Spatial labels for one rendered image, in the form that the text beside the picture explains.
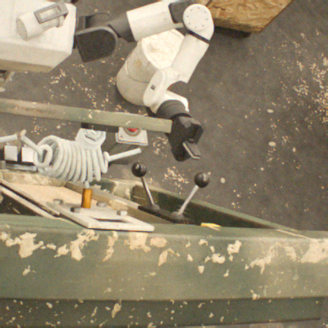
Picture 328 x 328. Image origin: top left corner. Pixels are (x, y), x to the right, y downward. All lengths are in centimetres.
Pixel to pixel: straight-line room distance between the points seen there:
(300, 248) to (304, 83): 337
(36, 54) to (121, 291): 103
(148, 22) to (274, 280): 102
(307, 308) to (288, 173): 257
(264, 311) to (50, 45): 93
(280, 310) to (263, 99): 283
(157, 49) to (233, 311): 218
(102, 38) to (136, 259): 105
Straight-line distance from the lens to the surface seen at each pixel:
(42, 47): 184
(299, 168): 403
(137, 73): 340
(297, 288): 111
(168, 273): 96
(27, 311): 113
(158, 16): 190
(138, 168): 160
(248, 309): 133
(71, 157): 101
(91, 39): 189
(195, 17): 188
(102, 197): 188
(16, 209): 132
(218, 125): 380
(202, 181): 154
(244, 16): 406
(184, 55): 191
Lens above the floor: 275
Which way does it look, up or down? 52 degrees down
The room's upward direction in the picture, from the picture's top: 48 degrees clockwise
